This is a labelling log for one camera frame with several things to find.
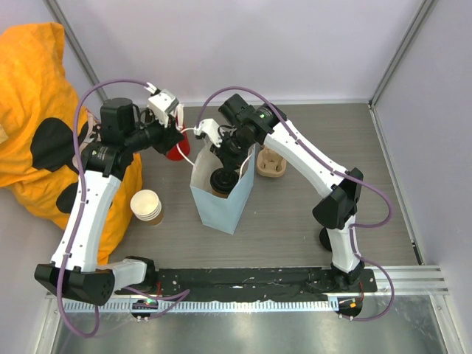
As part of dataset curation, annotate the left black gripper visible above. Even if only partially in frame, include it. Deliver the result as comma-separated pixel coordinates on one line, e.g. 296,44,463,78
125,107,184,155

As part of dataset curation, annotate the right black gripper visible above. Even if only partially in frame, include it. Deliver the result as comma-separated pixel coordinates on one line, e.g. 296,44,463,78
209,131,254,173

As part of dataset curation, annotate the single black cup lid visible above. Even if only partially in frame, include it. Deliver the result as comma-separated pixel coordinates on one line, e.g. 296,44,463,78
209,168,238,192

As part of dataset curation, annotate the single brown paper cup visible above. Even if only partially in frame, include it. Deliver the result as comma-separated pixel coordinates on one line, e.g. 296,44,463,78
212,189,231,199

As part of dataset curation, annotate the light blue paper bag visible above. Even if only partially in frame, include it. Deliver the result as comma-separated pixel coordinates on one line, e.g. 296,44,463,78
188,138,255,235

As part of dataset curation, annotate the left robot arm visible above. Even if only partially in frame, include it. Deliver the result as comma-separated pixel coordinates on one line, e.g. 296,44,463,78
34,92,184,306

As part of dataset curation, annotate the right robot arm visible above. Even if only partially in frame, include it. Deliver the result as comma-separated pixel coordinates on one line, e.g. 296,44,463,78
210,94,364,291

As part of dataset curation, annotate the red cup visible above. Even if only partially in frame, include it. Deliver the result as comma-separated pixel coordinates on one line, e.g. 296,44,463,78
166,133,191,162

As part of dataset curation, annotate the brown cup carrier stack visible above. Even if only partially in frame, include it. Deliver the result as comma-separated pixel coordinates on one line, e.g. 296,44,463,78
256,145,287,178

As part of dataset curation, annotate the paper cup stack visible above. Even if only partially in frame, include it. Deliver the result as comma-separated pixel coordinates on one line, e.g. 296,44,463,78
130,190,164,226

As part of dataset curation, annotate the orange cartoon cloth bag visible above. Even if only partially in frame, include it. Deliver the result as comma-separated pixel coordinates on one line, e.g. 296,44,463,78
0,21,144,265

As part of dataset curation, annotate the black lid stack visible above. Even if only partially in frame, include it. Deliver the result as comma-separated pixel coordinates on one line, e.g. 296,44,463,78
319,227,332,251

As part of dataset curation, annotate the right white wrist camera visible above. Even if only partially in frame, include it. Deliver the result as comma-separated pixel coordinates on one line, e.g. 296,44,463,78
193,119,223,148

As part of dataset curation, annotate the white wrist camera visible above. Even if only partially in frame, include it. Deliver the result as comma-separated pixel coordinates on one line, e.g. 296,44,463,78
193,119,223,148
145,82,180,128

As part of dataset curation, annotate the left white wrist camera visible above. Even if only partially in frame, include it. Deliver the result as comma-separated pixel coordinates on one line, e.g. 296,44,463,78
145,82,180,128

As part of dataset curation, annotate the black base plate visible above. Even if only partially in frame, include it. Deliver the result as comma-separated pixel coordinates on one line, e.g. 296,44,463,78
135,267,378,302

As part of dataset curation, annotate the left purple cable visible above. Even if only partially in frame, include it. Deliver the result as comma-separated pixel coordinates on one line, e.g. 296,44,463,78
57,77,191,339

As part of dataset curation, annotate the white slotted cable duct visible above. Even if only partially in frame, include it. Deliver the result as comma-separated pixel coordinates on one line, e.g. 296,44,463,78
62,298,340,314

